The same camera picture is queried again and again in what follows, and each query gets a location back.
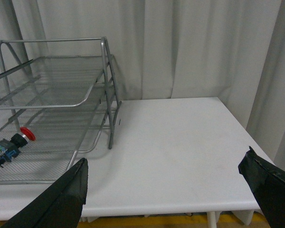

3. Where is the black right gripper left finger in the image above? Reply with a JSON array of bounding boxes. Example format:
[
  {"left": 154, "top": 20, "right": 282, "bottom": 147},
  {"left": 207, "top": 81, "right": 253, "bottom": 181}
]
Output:
[{"left": 4, "top": 158, "right": 88, "bottom": 228}]

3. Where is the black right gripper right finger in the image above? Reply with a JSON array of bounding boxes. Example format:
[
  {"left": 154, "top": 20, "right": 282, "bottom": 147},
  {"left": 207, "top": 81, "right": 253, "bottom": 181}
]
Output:
[{"left": 238, "top": 147, "right": 285, "bottom": 228}]

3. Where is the red emergency stop button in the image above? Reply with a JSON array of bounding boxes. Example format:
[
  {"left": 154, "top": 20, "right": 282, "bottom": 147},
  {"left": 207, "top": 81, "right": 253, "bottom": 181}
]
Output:
[{"left": 0, "top": 127, "right": 36, "bottom": 168}]

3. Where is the silver mesh three-tier rack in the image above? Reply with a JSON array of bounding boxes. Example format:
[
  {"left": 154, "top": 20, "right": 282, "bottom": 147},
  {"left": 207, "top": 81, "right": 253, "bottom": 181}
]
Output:
[{"left": 0, "top": 37, "right": 122, "bottom": 185}]

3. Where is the grey curtain backdrop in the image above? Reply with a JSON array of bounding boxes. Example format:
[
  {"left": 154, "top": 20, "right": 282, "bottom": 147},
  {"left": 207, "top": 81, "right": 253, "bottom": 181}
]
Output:
[{"left": 0, "top": 0, "right": 285, "bottom": 169}]

